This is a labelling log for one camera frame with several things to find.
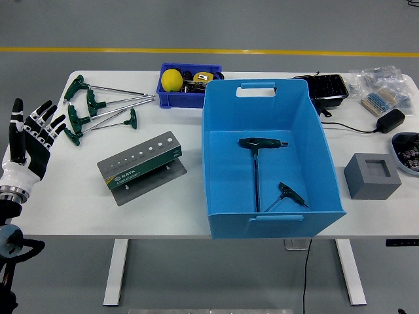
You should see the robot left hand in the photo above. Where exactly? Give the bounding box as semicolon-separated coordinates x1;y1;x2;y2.
0;97;67;194

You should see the green grey hex key stand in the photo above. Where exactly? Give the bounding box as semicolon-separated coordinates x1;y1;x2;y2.
96;130;189;207

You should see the small green T-handle hex key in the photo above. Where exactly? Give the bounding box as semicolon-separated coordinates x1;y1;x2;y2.
263;181;309;213

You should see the large green T-handle hex key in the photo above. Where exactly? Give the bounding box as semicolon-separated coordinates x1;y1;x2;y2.
238;137;289;213

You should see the large light blue box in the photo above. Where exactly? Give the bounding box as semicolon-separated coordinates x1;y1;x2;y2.
201;78;348;239

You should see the white table leg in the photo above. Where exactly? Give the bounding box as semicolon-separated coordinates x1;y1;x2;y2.
103;238;129;307
334;239;367;307

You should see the black table control panel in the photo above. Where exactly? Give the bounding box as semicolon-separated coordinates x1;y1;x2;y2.
385;239;419;247

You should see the grey hollow cube block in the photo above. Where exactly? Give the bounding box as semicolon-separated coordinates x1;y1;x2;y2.
343;152;403;200

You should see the pale blue bowl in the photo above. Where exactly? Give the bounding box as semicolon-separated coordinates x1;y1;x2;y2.
391;131;419;177

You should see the small dark blue bin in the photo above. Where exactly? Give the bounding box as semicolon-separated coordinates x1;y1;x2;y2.
156;62;224;109

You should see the yellow ball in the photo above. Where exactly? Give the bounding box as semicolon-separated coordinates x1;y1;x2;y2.
161;68;184;94

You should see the small circuit parts pile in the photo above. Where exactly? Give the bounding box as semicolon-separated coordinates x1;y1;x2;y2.
394;133;419;171

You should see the black metal parts pile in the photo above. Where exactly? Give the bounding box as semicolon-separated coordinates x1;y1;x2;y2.
181;70;208;95

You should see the yellow tape measure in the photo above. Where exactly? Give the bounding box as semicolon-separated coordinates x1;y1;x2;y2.
192;71;215;83

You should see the black power adapter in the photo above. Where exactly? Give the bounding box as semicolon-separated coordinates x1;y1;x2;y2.
376;109;407;134

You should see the clear bag of resistors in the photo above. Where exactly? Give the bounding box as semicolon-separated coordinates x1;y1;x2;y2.
347;65;409;96
391;83;416;111

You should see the tan resistor strip bundle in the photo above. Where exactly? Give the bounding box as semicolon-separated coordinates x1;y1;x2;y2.
361;87;399;117

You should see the black plastic tray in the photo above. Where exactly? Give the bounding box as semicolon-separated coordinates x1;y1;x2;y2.
294;73;350;118

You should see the short green T-handle hex key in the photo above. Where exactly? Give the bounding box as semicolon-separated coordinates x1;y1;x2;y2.
90;107;139;131

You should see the black adapter cable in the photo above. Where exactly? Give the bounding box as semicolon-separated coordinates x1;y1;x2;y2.
319;120;380;134

